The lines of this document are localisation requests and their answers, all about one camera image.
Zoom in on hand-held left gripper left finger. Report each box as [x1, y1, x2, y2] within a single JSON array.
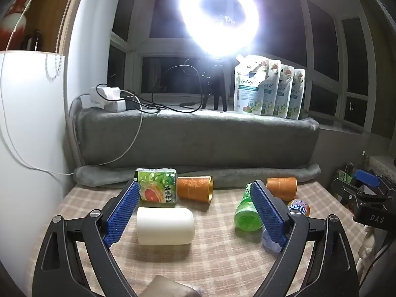
[[32, 179, 141, 297]]

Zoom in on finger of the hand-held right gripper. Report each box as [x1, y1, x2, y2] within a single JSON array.
[[330, 179, 388, 214], [355, 169, 396, 197]]

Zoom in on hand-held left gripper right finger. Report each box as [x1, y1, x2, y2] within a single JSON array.
[[250, 179, 361, 297]]

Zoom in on white cup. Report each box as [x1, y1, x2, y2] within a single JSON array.
[[136, 207, 195, 246]]

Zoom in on orange patterned cup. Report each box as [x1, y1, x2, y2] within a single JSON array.
[[266, 177, 298, 201], [176, 175, 214, 204]]

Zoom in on green box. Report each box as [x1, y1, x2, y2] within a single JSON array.
[[337, 162, 359, 186]]

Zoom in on green plastic bottle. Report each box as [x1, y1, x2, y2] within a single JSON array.
[[233, 183, 264, 232]]

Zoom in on small blue label can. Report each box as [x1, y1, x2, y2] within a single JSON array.
[[287, 198, 311, 218]]

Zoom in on clear plastic wrapper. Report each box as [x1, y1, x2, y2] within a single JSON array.
[[261, 228, 289, 255]]

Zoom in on green juice carton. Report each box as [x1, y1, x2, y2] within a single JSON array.
[[134, 168, 178, 206]]

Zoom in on rolled grey blanket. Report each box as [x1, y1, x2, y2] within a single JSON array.
[[73, 162, 322, 190]]

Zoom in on beige checkered tablecloth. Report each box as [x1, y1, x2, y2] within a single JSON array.
[[24, 180, 373, 297]]

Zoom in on brown soft pouch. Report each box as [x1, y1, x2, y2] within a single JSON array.
[[136, 274, 202, 297]]

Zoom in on grey fleece blanket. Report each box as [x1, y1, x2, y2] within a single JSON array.
[[72, 99, 321, 170]]

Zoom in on white floral refill pouch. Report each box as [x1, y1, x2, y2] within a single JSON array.
[[277, 63, 297, 119], [263, 59, 283, 117], [290, 68, 306, 121], [233, 54, 270, 116]]

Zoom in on white charger plug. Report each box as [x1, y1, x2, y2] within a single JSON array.
[[104, 99, 127, 114]]

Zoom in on black power adapter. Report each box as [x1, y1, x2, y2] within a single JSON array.
[[125, 94, 142, 111]]

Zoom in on white power strip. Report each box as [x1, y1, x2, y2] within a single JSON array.
[[89, 86, 121, 110]]

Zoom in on black tripod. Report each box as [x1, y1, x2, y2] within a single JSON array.
[[200, 58, 228, 112]]

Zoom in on dark glass bottles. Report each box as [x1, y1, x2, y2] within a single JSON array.
[[23, 29, 43, 52]]

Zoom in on red and white ornament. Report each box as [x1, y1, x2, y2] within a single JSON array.
[[0, 0, 30, 43]]

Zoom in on white knotted rope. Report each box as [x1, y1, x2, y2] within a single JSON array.
[[356, 224, 379, 280]]

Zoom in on black cable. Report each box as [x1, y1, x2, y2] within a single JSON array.
[[96, 64, 215, 114]]

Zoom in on long white cable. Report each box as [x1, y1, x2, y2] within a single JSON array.
[[0, 0, 145, 176]]

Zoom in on white frame window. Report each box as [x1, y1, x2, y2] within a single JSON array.
[[108, 0, 396, 138]]

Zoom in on bead blind cord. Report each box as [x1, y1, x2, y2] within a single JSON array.
[[45, 0, 86, 80]]

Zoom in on ring light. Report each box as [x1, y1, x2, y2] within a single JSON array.
[[177, 0, 261, 60]]

